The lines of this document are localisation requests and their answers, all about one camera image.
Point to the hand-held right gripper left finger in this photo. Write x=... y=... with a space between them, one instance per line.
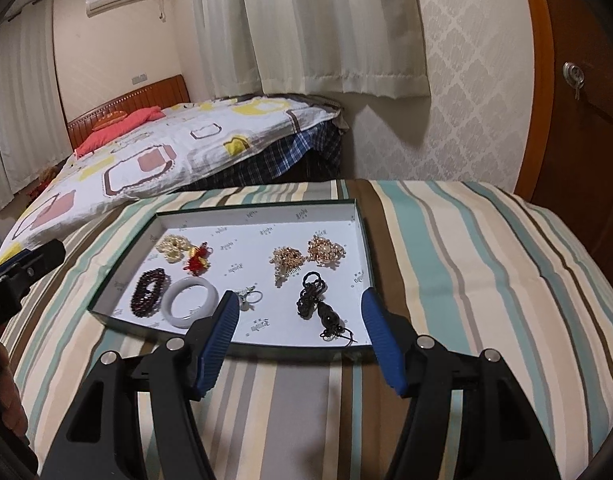
x=216 y=340

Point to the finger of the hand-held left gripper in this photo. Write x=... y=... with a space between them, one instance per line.
x=36 y=256

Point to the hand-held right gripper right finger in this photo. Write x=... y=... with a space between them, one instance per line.
x=381 y=340

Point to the white printed cardboard box lid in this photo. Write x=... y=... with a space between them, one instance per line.
x=256 y=255

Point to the person's left hand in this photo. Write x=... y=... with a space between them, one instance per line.
x=6 y=395

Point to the white jade bangle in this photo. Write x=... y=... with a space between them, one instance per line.
x=167 y=305

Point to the red and brown clutter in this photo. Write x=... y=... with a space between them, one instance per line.
x=44 y=182

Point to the red tassel ornament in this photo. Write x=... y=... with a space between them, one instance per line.
x=196 y=262

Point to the pearl and gold ornament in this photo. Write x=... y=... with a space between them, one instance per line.
x=172 y=246

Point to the round gold pearl brooch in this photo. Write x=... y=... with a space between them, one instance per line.
x=326 y=250

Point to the gold leaf brooch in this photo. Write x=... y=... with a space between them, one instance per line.
x=286 y=259

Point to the striped blanket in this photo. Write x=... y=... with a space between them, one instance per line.
x=486 y=285

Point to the grey striped curtain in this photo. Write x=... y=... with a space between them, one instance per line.
x=16 y=110

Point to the white patterned quilt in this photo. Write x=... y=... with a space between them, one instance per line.
x=151 y=160

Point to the red pillow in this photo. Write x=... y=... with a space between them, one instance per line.
x=121 y=127

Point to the orange patterned cushion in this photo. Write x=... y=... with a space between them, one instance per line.
x=110 y=119

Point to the blue plaid bed sheet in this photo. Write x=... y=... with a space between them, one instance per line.
x=266 y=165

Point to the wooden headboard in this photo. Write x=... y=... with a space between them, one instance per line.
x=136 y=97

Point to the wooden door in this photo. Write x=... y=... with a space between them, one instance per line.
x=586 y=160

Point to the narrow cream curtain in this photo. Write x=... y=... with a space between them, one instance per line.
x=216 y=30

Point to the wide cream curtain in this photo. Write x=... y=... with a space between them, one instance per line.
x=336 y=25

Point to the metal door key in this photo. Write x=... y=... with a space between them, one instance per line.
x=572 y=77

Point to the wall socket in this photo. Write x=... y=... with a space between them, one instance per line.
x=139 y=79

